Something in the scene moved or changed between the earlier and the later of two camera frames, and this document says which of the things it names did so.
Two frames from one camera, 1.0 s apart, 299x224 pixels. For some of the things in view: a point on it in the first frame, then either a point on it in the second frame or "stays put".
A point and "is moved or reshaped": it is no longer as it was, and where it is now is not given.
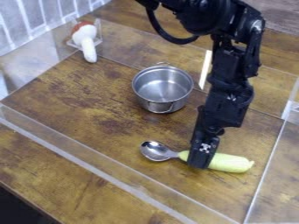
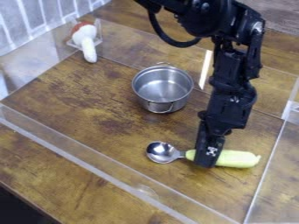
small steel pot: x=163 y=87 stays put
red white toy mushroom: x=83 y=34 stays put
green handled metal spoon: x=230 y=163 is moved or reshaped
